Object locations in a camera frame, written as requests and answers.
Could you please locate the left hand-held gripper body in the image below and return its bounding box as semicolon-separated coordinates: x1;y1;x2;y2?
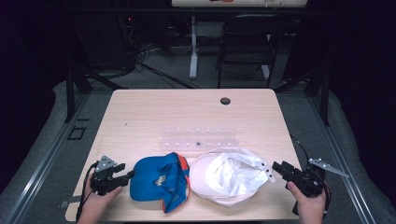
90;155;126;197

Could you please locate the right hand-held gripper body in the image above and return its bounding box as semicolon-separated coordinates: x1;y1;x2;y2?
285;157;350;199

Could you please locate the blue and orange cap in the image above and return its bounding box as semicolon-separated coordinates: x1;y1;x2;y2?
129;151;191;215

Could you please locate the pale pink cap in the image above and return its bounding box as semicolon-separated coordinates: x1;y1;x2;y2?
189;147;277;208

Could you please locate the clear plastic container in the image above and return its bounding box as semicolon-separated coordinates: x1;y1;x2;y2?
158;125;240;153

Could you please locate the person's left hand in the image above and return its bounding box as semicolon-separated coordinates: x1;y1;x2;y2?
80;173;123;217

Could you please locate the person's right hand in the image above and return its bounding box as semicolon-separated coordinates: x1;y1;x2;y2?
286;180;328;219

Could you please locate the black metal stand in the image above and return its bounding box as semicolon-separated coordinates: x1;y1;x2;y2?
63;59;129;124
273;64;332;127

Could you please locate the black folding chair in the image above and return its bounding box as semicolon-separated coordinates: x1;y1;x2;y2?
216;13;290;90

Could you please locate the white desk leg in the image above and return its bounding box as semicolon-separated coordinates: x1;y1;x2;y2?
189;15;200;80

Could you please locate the thin black right gripper cable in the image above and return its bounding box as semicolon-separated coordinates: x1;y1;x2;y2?
290;133;312;163

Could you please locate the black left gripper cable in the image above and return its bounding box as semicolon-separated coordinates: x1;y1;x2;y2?
75;161;100;223

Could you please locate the looped black right gripper cable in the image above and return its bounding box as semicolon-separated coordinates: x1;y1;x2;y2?
321;181;333;217

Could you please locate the aluminium rail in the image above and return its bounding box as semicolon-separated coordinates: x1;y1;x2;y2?
305;92;378;224
0;92;92;224

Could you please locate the bundle of floor cables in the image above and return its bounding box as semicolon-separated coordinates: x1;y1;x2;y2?
116;13;202;91

